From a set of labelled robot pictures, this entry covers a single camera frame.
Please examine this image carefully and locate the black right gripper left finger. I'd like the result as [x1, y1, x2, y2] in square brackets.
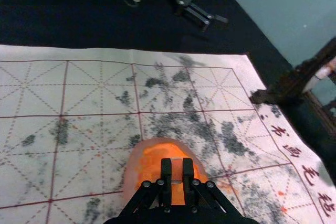
[122, 158, 173, 215]

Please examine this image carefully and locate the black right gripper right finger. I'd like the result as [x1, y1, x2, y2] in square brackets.
[182, 157, 237, 215]

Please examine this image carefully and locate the translucent orange plastic cup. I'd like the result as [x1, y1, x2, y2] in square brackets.
[122, 137, 211, 207]

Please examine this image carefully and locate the dark wooden brush rack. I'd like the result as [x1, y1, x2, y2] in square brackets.
[249, 37, 336, 137]

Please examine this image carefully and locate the white calligraphy cloth red grid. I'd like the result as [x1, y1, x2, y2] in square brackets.
[0, 44, 336, 224]

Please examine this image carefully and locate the calligraphy brush with white tip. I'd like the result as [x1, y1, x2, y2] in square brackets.
[301, 60, 336, 94]

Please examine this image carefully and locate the black table cloth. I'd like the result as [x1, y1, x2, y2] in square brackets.
[0, 0, 336, 190]

